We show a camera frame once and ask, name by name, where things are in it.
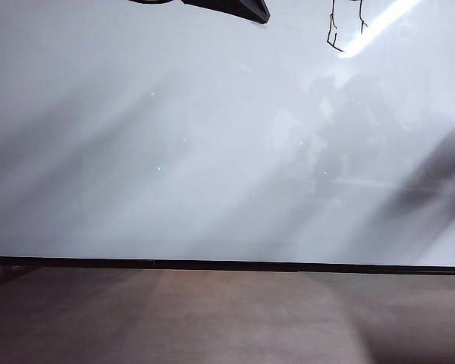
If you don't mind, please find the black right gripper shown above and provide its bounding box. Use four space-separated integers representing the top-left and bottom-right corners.
126 0 271 26

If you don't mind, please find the white whiteboard with black frame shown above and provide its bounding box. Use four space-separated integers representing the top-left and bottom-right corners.
0 0 455 278

